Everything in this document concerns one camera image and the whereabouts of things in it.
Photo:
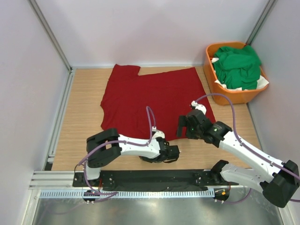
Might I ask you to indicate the red t shirt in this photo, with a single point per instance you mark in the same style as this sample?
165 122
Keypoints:
168 94

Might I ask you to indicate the right aluminium frame post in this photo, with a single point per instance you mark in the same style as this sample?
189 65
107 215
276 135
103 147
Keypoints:
261 20

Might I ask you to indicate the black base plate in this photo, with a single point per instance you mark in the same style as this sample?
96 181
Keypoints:
157 180

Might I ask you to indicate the white cloth in bin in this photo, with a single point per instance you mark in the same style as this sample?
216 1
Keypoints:
261 82

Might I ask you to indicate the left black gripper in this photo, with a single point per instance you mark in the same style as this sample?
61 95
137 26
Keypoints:
147 159

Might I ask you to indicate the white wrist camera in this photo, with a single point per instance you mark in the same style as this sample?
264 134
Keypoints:
155 133
197 106

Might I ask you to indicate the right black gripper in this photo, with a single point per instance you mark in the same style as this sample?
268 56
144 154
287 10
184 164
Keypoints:
183 122

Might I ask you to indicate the white slotted cable duct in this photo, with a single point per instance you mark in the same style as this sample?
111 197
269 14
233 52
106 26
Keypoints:
84 193

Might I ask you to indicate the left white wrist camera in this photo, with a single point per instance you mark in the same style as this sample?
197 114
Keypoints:
155 133

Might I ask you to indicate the left aluminium frame post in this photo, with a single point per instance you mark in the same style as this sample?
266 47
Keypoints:
44 23

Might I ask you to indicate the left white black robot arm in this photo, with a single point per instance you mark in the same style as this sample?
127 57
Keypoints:
106 146

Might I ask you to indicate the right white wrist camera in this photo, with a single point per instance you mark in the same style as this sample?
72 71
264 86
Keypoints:
197 106

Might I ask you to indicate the aluminium frame post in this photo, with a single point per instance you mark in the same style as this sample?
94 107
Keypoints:
44 23
261 20

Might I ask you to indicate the green t shirt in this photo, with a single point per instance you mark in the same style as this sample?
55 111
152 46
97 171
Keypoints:
237 68

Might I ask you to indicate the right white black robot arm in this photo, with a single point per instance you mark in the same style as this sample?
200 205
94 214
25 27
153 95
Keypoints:
276 180

